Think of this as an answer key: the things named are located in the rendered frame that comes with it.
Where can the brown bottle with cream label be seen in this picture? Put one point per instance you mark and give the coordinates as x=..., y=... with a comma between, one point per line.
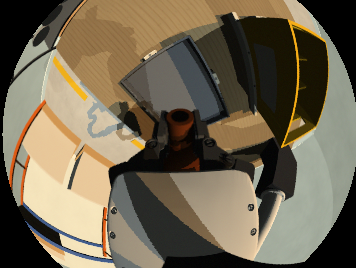
x=180, y=128

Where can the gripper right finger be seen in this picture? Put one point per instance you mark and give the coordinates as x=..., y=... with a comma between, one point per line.
x=212, y=157

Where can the orange divided crate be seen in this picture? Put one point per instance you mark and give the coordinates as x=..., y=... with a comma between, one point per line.
x=275, y=44

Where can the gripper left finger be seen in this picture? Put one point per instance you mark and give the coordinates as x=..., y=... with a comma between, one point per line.
x=151, y=157

